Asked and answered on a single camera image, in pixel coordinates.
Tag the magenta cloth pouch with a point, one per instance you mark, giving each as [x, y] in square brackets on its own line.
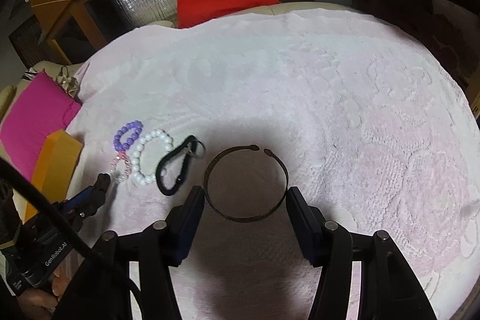
[40, 110]

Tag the left hand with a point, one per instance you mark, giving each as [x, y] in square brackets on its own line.
[40, 305]

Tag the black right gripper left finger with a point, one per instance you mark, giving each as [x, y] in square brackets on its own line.
[185, 224]

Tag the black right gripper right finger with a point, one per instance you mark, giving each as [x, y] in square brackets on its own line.
[308, 224]

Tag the dark metal bangle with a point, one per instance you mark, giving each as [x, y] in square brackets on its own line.
[245, 184]

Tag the orange cardboard box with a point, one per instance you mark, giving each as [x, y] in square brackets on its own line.
[48, 161]

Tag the pink white towel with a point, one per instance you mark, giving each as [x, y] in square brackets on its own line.
[370, 127]

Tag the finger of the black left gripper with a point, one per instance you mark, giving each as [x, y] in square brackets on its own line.
[87, 202]

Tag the black carabiner clip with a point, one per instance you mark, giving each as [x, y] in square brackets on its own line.
[173, 169]

